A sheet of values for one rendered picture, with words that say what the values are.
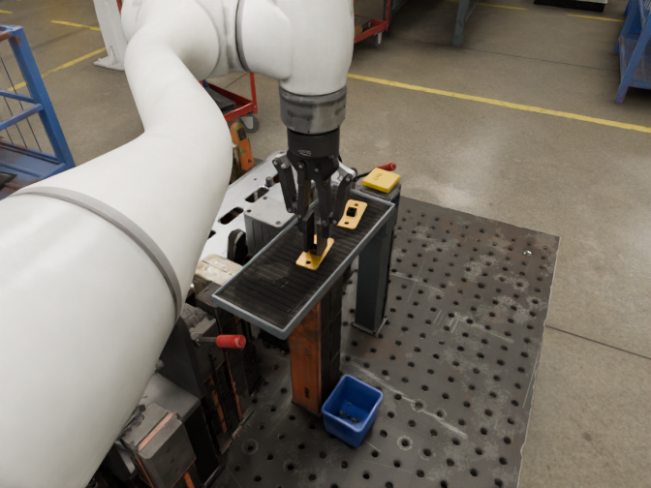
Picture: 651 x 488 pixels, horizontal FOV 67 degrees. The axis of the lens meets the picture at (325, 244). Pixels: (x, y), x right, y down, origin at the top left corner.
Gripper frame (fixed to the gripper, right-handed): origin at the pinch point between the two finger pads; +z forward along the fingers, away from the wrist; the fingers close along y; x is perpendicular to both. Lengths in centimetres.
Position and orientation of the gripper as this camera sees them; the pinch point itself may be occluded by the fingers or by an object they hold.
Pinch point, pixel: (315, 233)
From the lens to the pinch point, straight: 82.2
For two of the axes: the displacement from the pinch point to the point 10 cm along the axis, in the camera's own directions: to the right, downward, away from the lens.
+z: 0.0, 7.6, 6.6
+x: 3.9, -6.0, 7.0
